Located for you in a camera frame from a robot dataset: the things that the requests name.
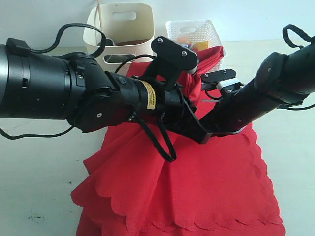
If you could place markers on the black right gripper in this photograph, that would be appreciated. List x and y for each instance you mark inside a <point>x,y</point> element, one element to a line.
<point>235,111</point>

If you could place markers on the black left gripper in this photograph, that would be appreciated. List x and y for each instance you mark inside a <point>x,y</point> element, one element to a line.
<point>147,100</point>

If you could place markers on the red tablecloth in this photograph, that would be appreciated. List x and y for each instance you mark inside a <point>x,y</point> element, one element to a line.
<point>220,188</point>

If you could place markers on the yellow cheese wedge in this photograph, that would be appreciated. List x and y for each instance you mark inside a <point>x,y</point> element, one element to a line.
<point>200,46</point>

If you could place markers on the brown egg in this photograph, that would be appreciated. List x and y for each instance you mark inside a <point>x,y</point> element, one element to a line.
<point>184,40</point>

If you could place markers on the brown wooden plate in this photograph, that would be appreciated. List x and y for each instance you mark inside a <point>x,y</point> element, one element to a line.
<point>134,42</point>

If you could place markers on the wooden chopstick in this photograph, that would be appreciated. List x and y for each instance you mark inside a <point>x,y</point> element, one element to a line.
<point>100,14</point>

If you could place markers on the stainless steel cup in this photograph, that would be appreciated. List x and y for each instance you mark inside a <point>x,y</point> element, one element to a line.
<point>117,58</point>

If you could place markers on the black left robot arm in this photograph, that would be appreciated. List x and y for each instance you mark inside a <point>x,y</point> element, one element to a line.
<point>75,88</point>

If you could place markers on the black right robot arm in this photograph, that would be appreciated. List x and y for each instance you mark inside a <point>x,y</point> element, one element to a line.
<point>281,82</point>

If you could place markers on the white lattice plastic basket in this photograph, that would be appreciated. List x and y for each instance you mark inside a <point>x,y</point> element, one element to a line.
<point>198,30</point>

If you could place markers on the cream plastic bin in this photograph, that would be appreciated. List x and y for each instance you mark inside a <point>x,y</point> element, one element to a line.
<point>122,22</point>

